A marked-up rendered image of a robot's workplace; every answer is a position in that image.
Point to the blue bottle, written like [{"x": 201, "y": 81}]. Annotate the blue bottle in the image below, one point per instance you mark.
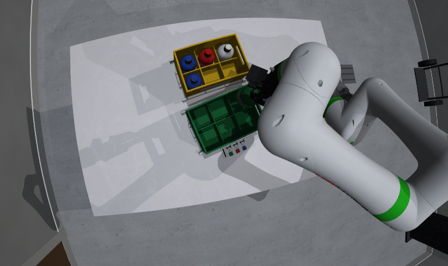
[
  {"x": 193, "y": 80},
  {"x": 187, "y": 63}
]

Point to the white pick list strip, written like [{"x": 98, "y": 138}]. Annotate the white pick list strip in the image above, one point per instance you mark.
[{"x": 238, "y": 146}]

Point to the green divided crate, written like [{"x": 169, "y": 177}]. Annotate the green divided crate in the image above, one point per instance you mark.
[{"x": 230, "y": 126}]

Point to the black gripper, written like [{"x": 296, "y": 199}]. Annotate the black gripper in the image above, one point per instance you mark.
[{"x": 263, "y": 97}]

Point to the yellow divided crate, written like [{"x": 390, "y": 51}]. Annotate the yellow divided crate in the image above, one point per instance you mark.
[{"x": 212, "y": 75}]

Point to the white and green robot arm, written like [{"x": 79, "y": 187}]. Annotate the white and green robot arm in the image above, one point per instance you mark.
[{"x": 291, "y": 126}]

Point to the white bottle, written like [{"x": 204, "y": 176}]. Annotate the white bottle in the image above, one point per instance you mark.
[{"x": 225, "y": 52}]

